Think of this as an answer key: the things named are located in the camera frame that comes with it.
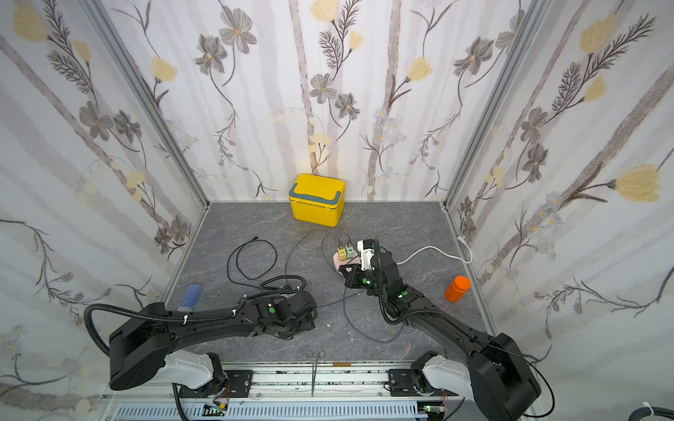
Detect green USB wall charger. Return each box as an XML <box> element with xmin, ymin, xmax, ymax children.
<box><xmin>345</xmin><ymin>244</ymin><xmax>356</xmax><ymax>260</ymax></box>

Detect black USB cable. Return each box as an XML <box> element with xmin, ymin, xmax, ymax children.
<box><xmin>225</xmin><ymin>236</ymin><xmax>280</xmax><ymax>290</ymax></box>

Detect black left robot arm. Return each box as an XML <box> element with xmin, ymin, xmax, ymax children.
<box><xmin>82</xmin><ymin>285</ymin><xmax>317</xmax><ymax>395</ymax></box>

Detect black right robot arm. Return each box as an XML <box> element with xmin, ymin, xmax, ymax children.
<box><xmin>341</xmin><ymin>239</ymin><xmax>542</xmax><ymax>420</ymax></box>

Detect pink power strip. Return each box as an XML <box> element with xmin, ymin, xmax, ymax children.
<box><xmin>333</xmin><ymin>253</ymin><xmax>361</xmax><ymax>271</ymax></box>

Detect yellow plastic storage box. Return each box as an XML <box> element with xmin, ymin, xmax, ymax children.
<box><xmin>289</xmin><ymin>174</ymin><xmax>346</xmax><ymax>227</ymax></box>

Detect blue transparent bottle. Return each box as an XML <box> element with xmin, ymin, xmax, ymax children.
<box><xmin>177</xmin><ymin>284</ymin><xmax>203</xmax><ymax>312</ymax></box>

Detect orange bottle cap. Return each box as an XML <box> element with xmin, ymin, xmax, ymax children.
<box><xmin>445</xmin><ymin>275</ymin><xmax>471</xmax><ymax>303</ymax></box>

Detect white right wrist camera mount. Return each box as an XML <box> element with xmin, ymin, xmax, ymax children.
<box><xmin>356</xmin><ymin>239</ymin><xmax>376</xmax><ymax>271</ymax></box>

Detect white power strip cord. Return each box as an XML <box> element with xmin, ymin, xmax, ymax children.
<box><xmin>394</xmin><ymin>236</ymin><xmax>474</xmax><ymax>266</ymax></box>

